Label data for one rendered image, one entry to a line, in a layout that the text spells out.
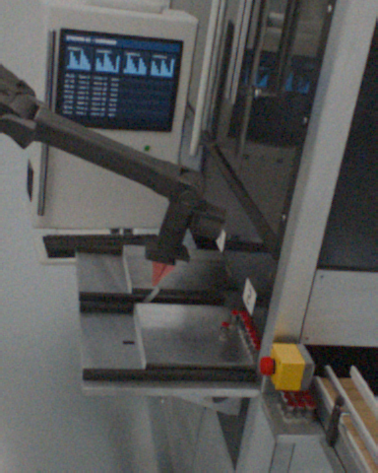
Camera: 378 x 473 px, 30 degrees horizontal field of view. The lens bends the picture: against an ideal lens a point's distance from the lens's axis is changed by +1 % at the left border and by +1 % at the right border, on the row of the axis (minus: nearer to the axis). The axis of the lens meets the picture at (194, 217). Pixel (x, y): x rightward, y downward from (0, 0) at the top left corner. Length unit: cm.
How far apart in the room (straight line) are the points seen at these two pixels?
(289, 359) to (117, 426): 147
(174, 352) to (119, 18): 108
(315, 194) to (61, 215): 121
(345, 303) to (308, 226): 22
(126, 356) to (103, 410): 127
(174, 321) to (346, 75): 81
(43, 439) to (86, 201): 92
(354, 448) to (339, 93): 70
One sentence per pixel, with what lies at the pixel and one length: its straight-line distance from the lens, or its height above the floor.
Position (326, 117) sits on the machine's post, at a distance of 141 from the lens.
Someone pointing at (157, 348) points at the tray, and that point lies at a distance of 176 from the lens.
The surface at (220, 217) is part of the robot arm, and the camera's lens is 152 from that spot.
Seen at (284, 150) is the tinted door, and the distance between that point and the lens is 161.
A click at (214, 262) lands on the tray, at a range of 221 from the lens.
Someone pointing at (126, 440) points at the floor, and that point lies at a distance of 285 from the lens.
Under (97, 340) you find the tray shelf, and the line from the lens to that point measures 176.
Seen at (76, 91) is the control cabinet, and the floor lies 129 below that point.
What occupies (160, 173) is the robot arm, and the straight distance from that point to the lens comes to 145.
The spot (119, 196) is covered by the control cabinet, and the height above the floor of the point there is 93.
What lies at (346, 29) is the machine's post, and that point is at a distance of 138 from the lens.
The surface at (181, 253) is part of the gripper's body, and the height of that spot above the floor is 117.
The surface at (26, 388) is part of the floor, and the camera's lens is 306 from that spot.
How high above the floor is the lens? 185
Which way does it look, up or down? 23 degrees down
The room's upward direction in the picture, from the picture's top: 9 degrees clockwise
